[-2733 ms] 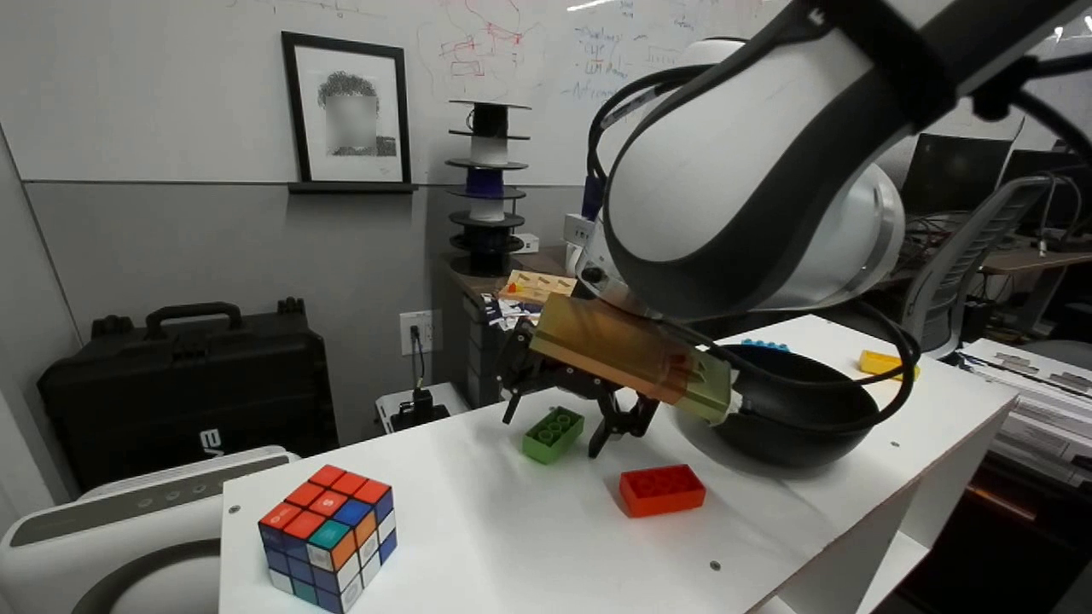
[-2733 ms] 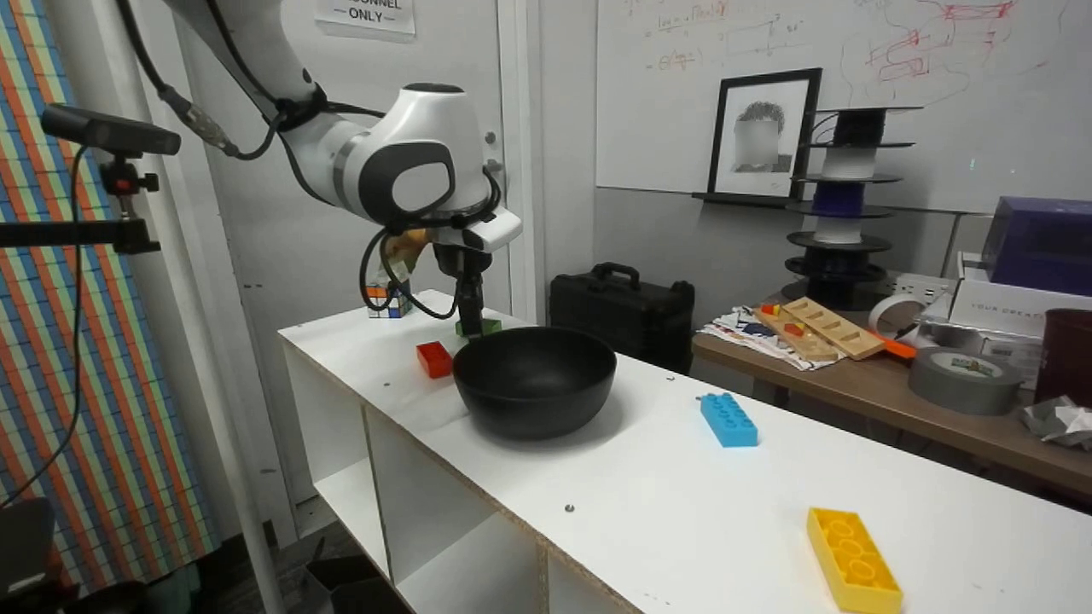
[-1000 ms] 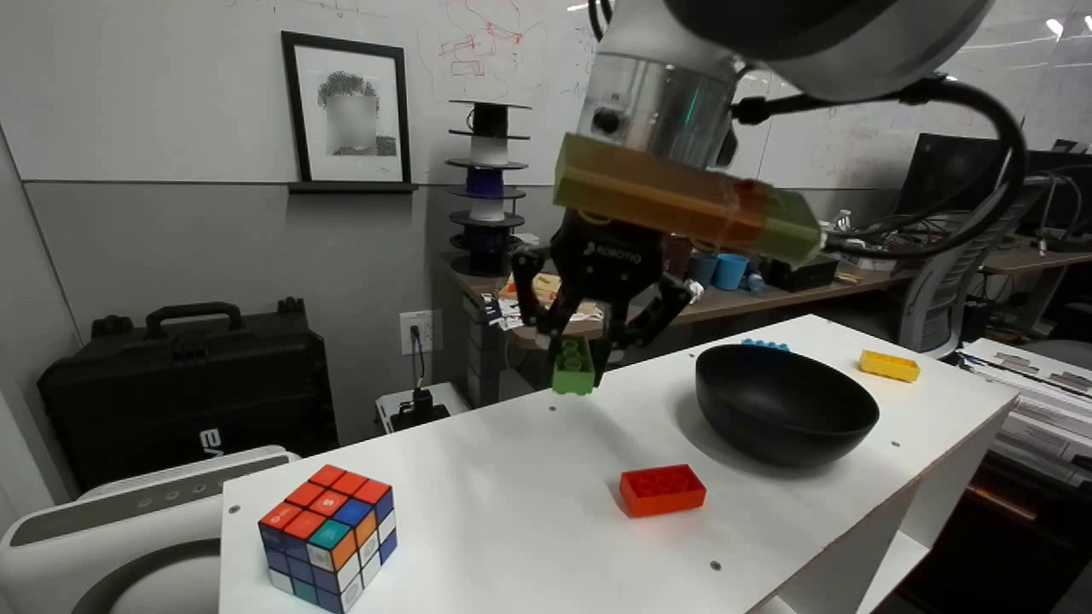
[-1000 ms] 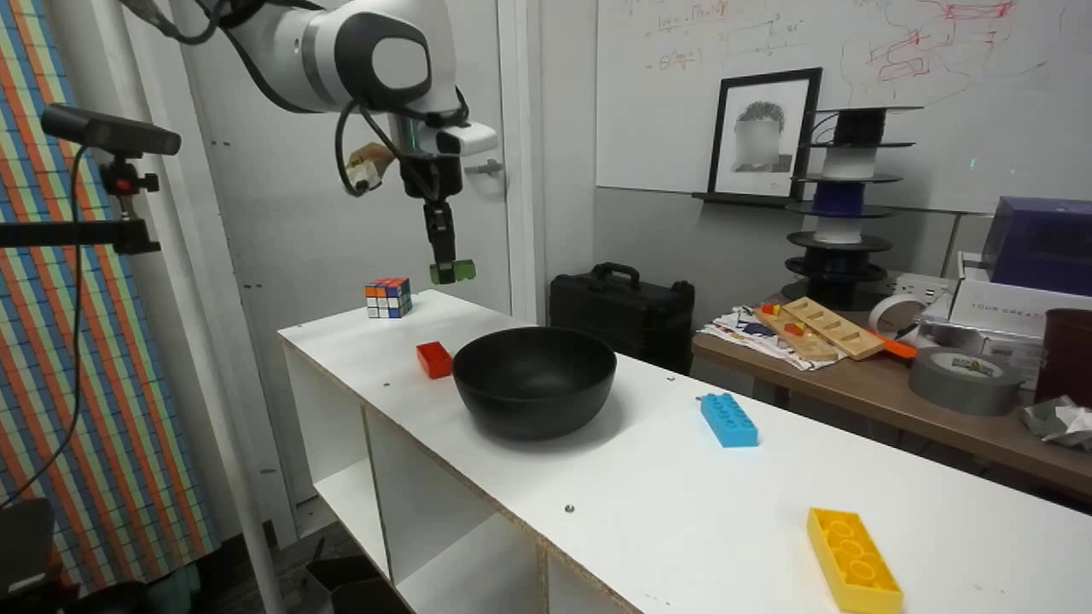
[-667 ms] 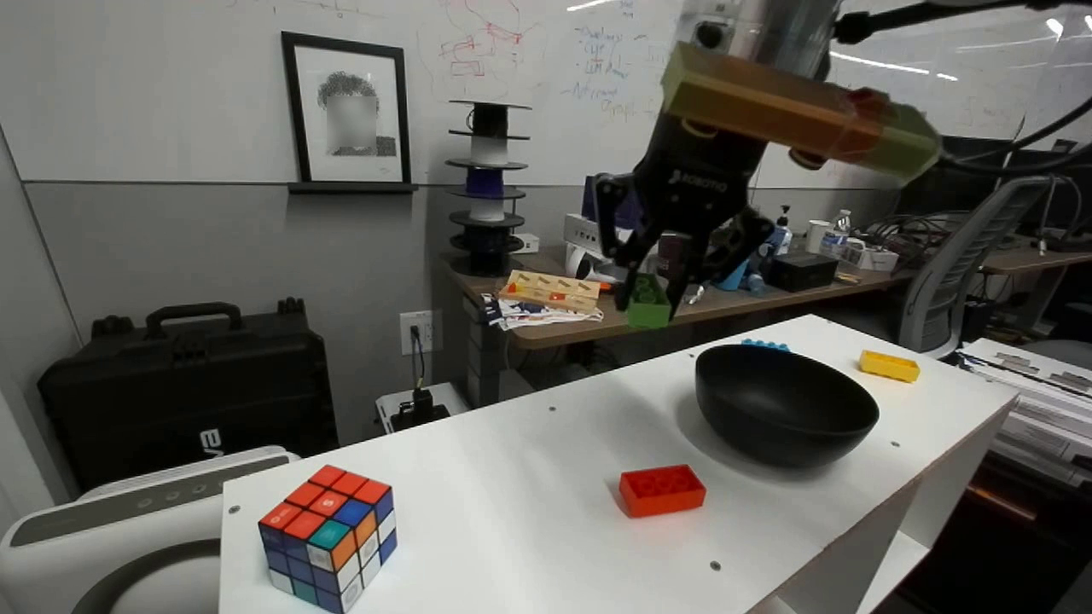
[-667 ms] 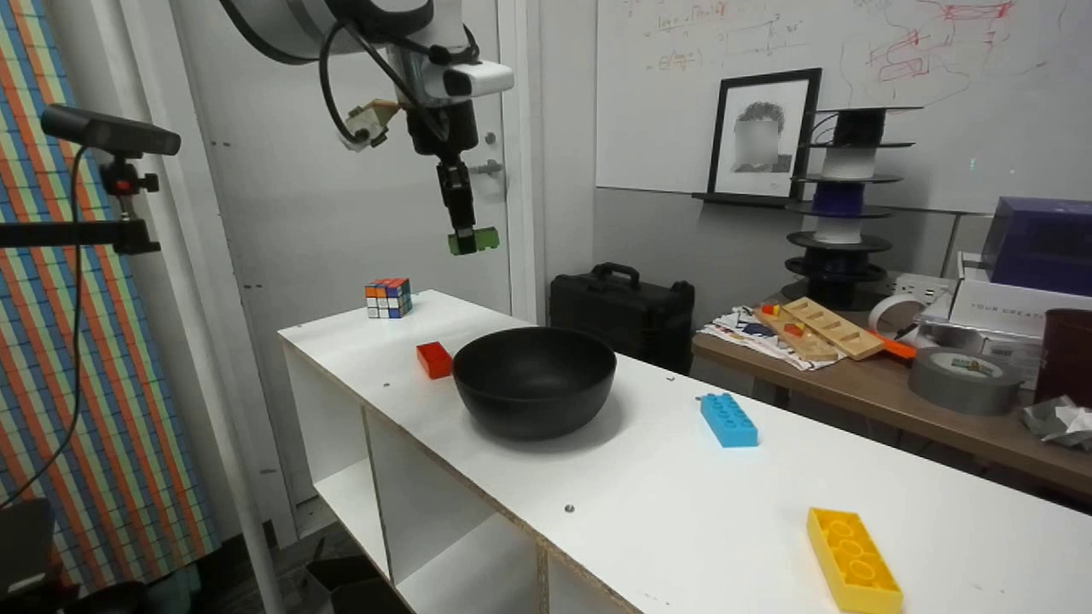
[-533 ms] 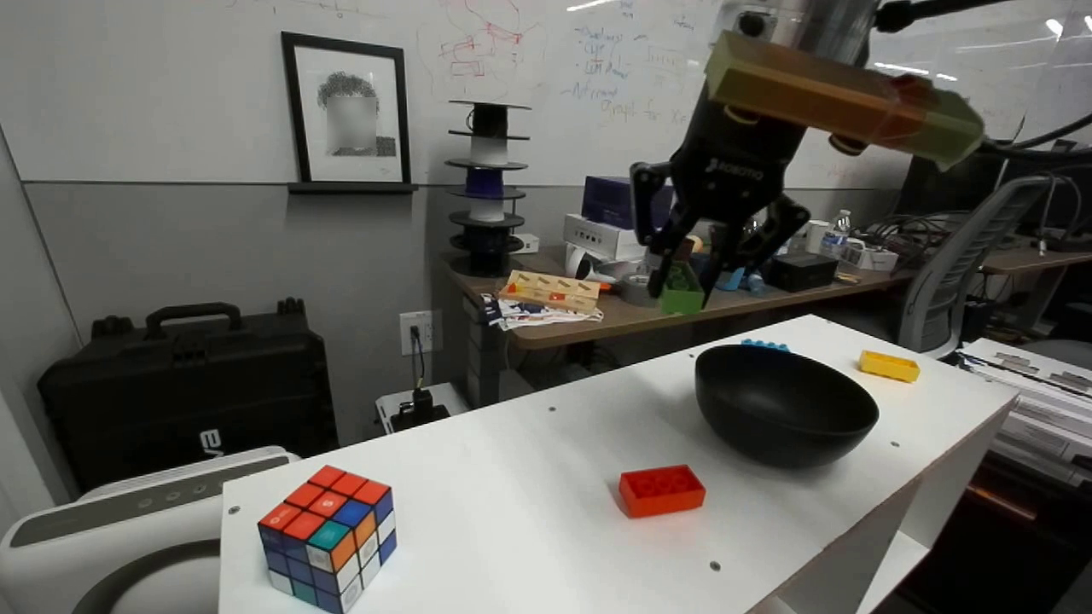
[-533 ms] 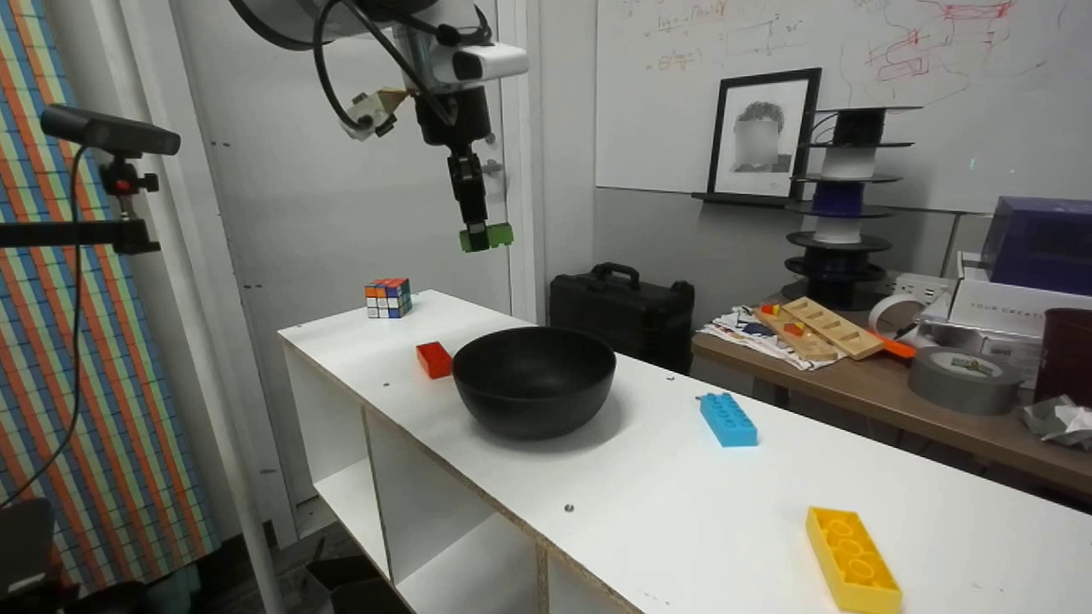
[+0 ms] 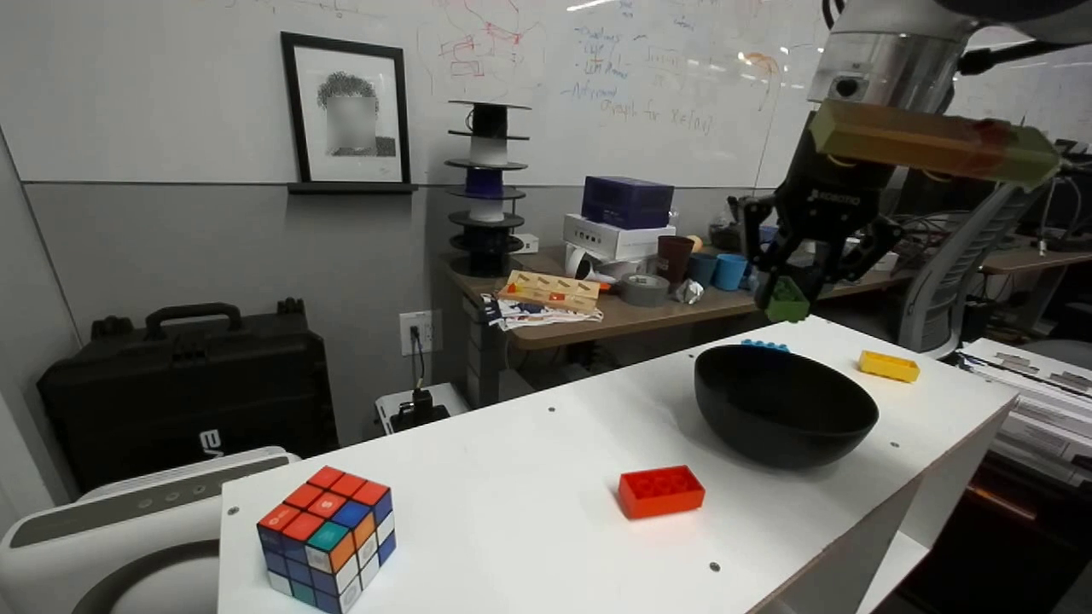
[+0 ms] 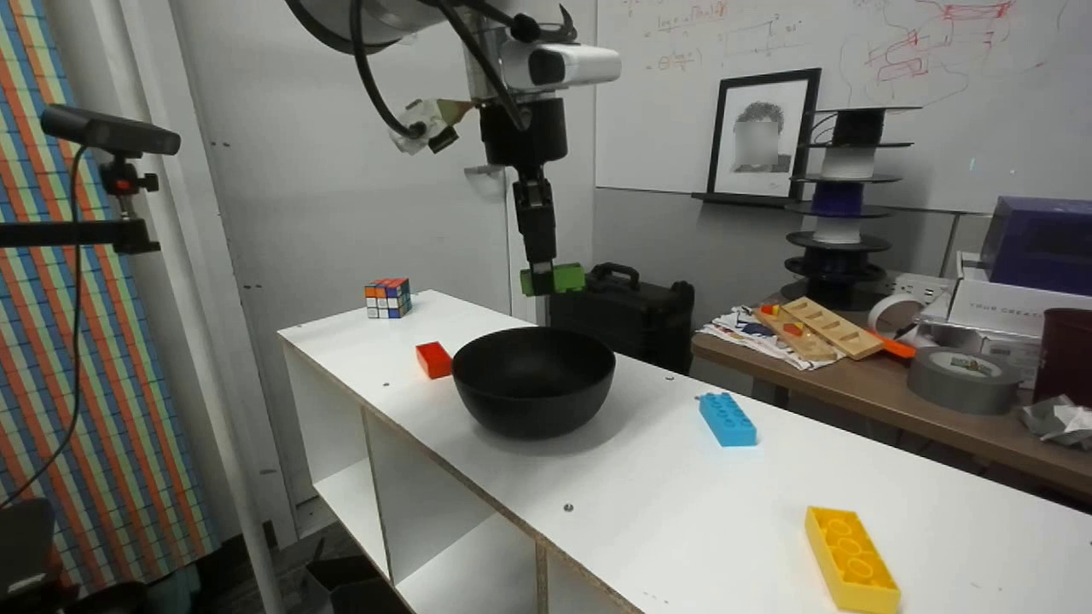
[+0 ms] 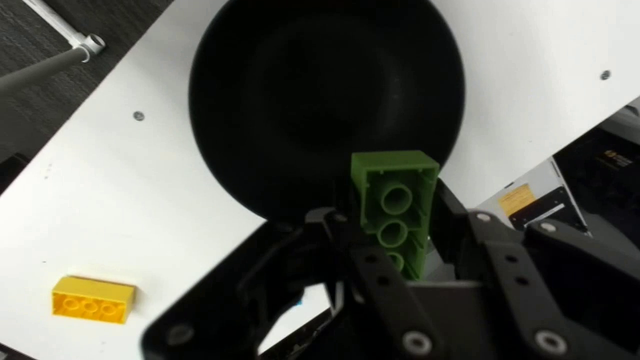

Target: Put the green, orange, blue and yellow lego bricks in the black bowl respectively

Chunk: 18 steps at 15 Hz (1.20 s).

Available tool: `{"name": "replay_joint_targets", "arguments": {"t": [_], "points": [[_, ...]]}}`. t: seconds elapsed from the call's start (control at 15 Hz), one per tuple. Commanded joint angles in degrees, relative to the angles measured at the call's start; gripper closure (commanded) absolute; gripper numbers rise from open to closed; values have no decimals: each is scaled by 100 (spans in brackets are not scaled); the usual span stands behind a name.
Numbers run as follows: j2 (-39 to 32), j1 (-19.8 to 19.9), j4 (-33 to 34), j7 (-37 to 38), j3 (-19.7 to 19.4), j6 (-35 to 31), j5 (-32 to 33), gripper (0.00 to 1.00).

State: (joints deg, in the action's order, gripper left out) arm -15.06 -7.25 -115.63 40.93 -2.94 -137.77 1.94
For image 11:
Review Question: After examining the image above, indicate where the grey printer device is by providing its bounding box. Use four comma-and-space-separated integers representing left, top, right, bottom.
475, 158, 591, 236

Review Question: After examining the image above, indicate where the grey metal tripod pole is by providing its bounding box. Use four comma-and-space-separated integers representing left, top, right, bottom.
0, 0, 108, 96

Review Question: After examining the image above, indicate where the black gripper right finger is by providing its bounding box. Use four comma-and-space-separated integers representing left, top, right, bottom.
429, 179, 640, 360

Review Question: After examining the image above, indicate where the yellow lego brick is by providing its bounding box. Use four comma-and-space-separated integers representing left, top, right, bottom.
50, 273, 139, 325

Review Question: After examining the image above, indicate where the black hard carrying case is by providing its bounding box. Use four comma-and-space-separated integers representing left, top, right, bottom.
550, 97, 640, 231

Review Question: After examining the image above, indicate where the green lego brick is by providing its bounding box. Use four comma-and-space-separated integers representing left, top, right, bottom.
349, 148, 441, 282

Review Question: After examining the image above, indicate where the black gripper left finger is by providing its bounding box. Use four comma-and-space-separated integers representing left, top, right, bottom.
139, 205, 449, 360

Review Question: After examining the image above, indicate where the black bowl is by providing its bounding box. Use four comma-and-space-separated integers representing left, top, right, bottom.
188, 0, 465, 228

